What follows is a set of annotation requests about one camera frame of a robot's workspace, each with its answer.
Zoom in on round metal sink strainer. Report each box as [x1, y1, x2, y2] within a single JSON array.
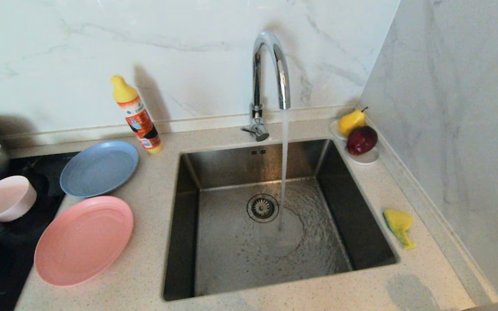
[[246, 193, 280, 223]]

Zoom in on small white fruit dish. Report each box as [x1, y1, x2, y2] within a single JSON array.
[[329, 119, 380, 165]]

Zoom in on pink bowl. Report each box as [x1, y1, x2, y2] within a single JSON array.
[[0, 175, 38, 222]]

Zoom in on dark red apple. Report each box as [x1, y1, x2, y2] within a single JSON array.
[[346, 126, 379, 156]]

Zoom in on blue grey plate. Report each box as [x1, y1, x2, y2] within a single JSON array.
[[60, 140, 139, 198]]

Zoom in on black induction cooktop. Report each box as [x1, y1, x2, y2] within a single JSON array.
[[0, 151, 81, 311]]

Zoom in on yellow pear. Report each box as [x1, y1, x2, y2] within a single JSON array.
[[338, 107, 369, 137]]

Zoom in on chrome gooseneck faucet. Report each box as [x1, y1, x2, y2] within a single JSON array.
[[240, 30, 292, 142]]

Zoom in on stainless steel sink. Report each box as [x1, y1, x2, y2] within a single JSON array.
[[162, 138, 401, 301]]

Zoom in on yellow orange dish soap bottle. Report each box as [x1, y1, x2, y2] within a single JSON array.
[[111, 75, 163, 155]]

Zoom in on pink plate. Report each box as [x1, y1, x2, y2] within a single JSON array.
[[34, 196, 134, 287]]

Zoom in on yellow green sponge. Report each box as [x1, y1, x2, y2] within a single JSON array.
[[382, 209, 416, 250]]

